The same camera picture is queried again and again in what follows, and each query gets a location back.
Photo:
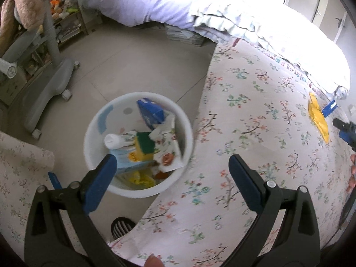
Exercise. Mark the wooden shelf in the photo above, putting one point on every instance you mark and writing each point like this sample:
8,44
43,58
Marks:
72,30

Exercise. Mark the yellowish plastic bag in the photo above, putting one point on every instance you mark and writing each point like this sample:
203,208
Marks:
139,179

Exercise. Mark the orange plush toy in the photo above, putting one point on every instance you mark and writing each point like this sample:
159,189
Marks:
55,5

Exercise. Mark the light blue milk carton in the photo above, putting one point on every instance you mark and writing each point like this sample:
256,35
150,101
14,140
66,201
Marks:
125,159

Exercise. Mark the green and yellow sponge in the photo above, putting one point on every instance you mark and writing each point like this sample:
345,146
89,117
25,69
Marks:
144,142

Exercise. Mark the person's left hand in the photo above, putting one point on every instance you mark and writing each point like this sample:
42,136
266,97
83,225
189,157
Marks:
154,262

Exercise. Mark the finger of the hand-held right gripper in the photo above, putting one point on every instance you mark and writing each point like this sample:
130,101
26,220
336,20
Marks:
346,133
330,108

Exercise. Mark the white floral printed packet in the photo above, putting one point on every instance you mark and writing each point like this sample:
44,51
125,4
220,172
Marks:
167,150

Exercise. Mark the floral printed cloth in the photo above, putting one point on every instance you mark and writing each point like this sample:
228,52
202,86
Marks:
19,172

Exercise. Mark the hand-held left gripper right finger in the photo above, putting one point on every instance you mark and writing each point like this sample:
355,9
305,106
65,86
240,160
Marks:
246,183

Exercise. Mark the person's right hand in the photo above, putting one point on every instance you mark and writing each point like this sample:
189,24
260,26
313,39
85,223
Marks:
352,172

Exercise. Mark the white plastic bin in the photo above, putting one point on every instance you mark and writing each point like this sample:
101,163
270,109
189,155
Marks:
116,108

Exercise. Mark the white tissue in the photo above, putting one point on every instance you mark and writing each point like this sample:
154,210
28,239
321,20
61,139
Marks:
112,141

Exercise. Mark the black slotted floor drain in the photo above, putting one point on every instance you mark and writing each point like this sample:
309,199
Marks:
122,228

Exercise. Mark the yellow plastic wrapper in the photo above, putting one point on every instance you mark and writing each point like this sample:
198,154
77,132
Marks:
318,116

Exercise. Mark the white plush rabbit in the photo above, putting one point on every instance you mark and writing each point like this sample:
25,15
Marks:
69,5

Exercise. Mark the white door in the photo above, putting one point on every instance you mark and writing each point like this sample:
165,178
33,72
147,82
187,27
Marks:
328,14

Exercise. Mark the brown fleece coat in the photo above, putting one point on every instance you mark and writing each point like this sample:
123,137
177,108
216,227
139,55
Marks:
25,2

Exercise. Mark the pale checked quilt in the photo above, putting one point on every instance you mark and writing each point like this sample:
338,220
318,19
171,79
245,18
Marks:
264,33

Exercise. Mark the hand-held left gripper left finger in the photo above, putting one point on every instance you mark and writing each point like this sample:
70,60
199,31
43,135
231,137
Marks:
100,183

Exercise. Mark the purple bed mattress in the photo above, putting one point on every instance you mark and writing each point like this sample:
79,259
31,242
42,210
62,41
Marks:
155,5

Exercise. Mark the stack of books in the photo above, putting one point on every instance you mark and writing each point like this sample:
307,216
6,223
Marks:
183,34

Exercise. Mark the small blue cardboard box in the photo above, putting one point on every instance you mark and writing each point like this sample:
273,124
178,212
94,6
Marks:
148,112

